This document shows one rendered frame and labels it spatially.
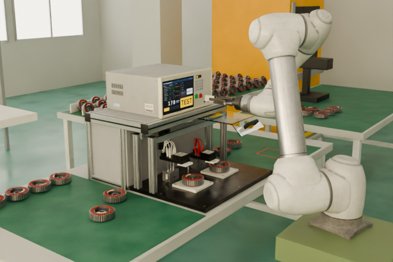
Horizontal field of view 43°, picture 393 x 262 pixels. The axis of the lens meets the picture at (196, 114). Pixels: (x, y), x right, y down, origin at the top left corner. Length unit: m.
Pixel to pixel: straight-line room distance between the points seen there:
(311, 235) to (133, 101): 1.15
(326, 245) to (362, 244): 0.13
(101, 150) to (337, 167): 1.26
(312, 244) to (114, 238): 0.78
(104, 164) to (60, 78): 7.47
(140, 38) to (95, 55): 4.00
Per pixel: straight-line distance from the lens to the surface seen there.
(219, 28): 6.48
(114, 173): 2.60
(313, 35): 1.96
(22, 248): 2.11
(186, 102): 2.60
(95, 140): 2.65
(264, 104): 2.38
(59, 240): 2.12
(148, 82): 2.48
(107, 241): 2.07
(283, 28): 1.89
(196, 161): 2.76
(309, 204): 1.83
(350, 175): 1.90
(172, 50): 6.63
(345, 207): 1.93
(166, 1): 6.52
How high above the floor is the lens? 1.69
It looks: 13 degrees down
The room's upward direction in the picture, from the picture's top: straight up
